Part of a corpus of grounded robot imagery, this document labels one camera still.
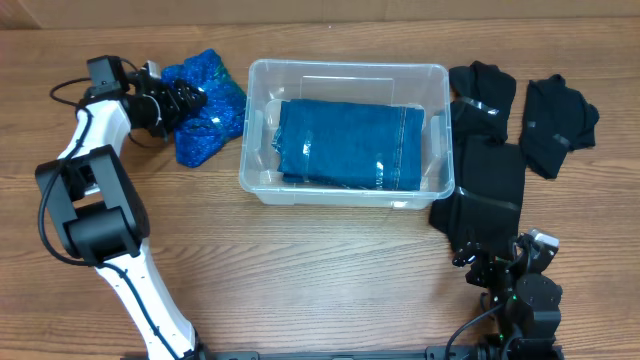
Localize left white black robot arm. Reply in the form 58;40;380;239
35;69;212;359

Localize small black garment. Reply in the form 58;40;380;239
520;74;599;179

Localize blue denim jeans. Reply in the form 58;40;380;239
272;99;425;191

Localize clear plastic storage bin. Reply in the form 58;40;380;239
239;59;455;210

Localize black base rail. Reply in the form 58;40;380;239
119;344;566;360

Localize blue sparkly garment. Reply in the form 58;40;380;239
161;49;247;168

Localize large black garment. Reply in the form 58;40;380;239
429;61;525;257

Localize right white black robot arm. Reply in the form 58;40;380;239
444;235;563;359

